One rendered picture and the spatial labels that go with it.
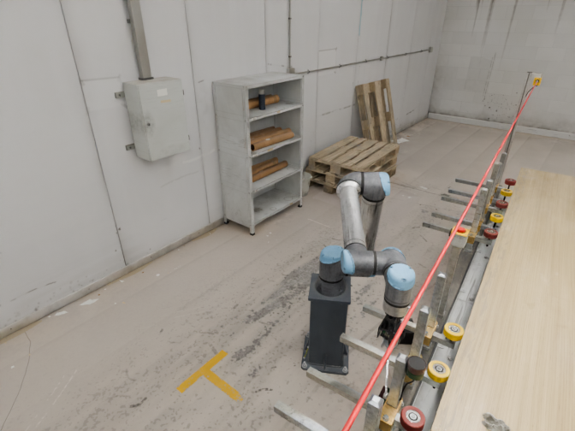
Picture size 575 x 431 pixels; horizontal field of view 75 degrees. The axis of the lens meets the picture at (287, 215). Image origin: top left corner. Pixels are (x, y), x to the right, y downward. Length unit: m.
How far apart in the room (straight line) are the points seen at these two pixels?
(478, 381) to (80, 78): 2.99
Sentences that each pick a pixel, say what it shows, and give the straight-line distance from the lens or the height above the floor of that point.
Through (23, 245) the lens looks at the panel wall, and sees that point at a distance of 3.31.
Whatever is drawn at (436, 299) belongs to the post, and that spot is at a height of 1.01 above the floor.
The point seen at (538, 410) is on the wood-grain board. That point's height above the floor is 0.90.
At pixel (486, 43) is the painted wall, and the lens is 9.09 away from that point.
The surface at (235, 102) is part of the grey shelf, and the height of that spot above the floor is 1.40.
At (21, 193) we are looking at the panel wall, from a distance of 3.18.
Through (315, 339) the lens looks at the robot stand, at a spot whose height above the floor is 0.26.
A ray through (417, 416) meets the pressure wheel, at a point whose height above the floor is 0.90.
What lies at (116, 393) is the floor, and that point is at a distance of 2.84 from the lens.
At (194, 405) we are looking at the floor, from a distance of 2.64.
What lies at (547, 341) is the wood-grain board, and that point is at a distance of 1.99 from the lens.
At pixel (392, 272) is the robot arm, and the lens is 1.32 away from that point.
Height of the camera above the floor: 2.11
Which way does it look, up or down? 28 degrees down
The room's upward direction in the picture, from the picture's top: straight up
